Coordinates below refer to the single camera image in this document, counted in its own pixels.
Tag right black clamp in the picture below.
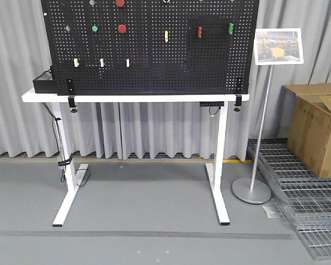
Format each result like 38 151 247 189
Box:
233 77 243 113

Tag white standing desk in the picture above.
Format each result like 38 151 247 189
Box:
22 88 236 227

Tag small yellow white switch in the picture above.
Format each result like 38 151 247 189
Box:
73 58 79 67

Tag metal floor grating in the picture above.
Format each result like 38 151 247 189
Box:
258 139 331 260

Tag upper red mushroom button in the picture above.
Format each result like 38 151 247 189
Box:
115 0 125 8

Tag brown cardboard box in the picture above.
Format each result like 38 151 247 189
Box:
284 83 331 178

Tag red toggle switch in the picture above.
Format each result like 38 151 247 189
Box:
197 26 202 38

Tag desk height control panel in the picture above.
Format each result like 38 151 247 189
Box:
200 102 224 107

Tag small green white switch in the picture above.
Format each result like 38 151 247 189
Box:
100 58 105 67

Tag black perforated pegboard panel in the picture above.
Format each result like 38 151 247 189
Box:
41 1 259 95

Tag black clamp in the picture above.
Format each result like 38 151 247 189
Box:
233 77 243 113
66 78 78 113

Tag silver sign stand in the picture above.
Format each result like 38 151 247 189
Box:
231 65 274 205

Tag black box on desk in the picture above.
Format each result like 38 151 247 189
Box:
33 65 58 93

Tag left black clamp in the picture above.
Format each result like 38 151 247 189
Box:
66 78 78 113

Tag black desk cables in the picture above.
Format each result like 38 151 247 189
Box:
41 102 91 187

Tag printed photo sign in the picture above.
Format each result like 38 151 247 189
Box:
254 28 304 66

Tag yellow toggle switch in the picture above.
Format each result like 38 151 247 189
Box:
164 30 169 43

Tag green toggle switch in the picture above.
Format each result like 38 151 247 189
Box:
228 23 234 35

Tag lower red mushroom button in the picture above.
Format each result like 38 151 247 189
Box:
118 24 127 34

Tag grey curtain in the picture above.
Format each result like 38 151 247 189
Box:
0 1 331 159

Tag red mushroom button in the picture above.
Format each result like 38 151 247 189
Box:
118 24 127 34
115 0 125 8

